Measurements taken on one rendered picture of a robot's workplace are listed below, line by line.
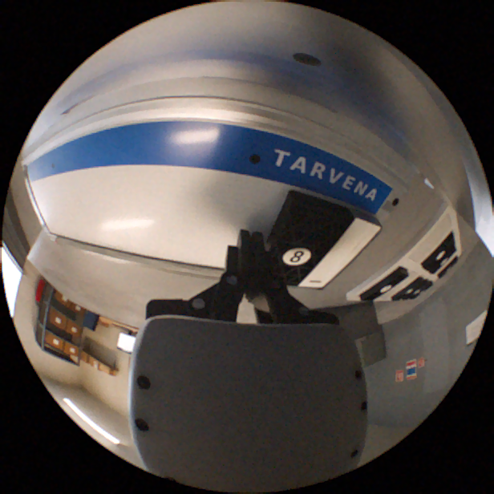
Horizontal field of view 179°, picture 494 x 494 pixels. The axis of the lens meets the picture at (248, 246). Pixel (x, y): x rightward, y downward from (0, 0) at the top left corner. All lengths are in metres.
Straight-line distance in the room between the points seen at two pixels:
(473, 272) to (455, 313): 0.48
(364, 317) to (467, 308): 1.91
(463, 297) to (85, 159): 2.36
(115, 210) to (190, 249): 0.08
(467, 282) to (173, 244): 2.25
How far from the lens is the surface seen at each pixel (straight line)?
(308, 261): 0.15
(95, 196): 0.16
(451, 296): 2.30
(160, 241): 0.16
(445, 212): 0.29
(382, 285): 0.32
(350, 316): 0.42
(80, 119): 0.15
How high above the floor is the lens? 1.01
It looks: 39 degrees down
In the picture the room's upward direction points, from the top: 179 degrees counter-clockwise
